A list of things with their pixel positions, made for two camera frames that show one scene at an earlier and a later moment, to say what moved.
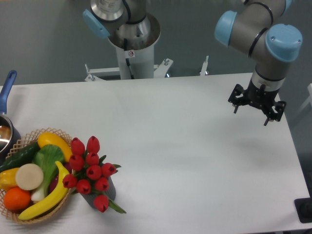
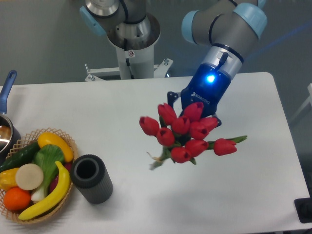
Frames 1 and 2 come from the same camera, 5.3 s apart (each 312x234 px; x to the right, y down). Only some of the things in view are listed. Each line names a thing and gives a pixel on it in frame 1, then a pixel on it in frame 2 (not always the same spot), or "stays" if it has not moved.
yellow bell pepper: x=8 y=179 stays
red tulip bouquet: x=88 y=174 → x=184 y=137
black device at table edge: x=303 y=207 stays
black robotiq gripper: x=261 y=98 → x=207 y=86
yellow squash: x=49 y=138 stays
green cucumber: x=24 y=156 stays
